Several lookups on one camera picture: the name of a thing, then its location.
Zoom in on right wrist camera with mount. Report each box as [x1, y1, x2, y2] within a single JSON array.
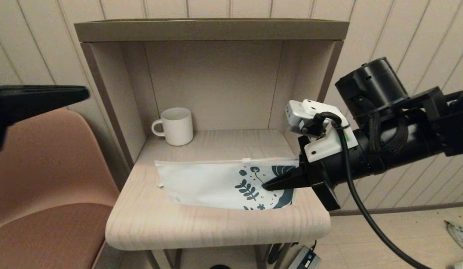
[[285, 99, 359, 163]]

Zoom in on white floral zipper pouch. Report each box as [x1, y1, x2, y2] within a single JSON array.
[[155, 157, 301, 211]]

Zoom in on brown upholstered chair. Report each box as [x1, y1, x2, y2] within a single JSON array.
[[0, 106, 120, 269]]

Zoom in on grey power adapter brick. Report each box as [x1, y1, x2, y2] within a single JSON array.
[[288, 245, 322, 269]]

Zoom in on black right camera cable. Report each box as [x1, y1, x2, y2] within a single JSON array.
[[308, 111, 432, 269]]

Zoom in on brown wall baseboard strip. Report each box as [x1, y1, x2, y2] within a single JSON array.
[[328, 202, 463, 217]]

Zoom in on dark table leg frame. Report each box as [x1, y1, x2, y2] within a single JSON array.
[[145, 243, 292, 269]]

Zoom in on crumpled grey patterned floor item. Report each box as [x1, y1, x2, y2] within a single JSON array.
[[444, 220, 463, 256]]

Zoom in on beige brown shelf hutch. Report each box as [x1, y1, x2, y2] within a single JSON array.
[[74, 19, 350, 172]]

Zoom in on white ribbed ceramic mug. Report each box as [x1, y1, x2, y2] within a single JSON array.
[[152, 108, 194, 146]]

